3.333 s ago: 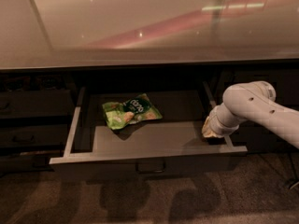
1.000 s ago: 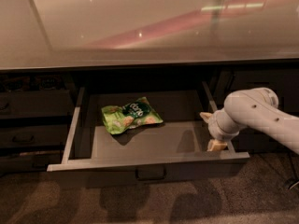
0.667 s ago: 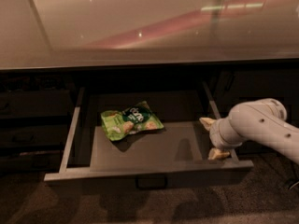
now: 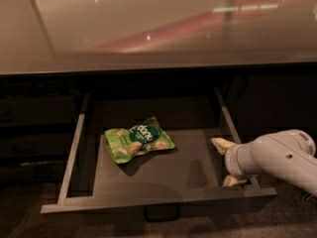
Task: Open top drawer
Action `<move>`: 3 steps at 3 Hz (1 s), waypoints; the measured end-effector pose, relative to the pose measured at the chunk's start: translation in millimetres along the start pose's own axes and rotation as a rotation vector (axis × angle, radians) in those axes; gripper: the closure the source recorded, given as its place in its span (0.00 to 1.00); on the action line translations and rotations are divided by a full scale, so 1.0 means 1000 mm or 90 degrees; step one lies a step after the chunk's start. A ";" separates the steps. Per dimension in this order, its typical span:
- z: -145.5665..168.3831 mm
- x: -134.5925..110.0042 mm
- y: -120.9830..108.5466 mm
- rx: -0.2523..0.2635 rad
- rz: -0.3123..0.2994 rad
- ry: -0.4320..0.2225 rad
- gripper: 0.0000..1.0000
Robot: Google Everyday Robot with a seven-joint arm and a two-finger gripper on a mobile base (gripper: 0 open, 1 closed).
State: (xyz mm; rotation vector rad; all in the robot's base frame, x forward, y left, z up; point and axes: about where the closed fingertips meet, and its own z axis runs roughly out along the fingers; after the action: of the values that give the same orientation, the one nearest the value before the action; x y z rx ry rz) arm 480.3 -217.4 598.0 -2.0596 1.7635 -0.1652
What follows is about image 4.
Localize snack bags in left drawer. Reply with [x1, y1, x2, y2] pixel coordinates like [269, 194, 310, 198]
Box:
[0, 79, 68, 99]

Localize grey drawer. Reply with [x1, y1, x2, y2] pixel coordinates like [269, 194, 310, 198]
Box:
[0, 161, 65, 185]
[0, 96, 77, 127]
[41, 89, 276, 227]
[0, 133, 72, 158]

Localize green snack bag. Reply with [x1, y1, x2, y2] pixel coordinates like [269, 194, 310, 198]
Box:
[105, 117, 175, 165]

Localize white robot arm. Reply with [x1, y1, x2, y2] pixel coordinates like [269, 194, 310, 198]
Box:
[211, 129, 317, 196]

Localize grey cabinet door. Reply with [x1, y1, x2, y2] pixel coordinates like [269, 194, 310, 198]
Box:
[226, 73, 317, 142]

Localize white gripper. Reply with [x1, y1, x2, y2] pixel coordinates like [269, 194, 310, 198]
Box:
[211, 138, 263, 187]

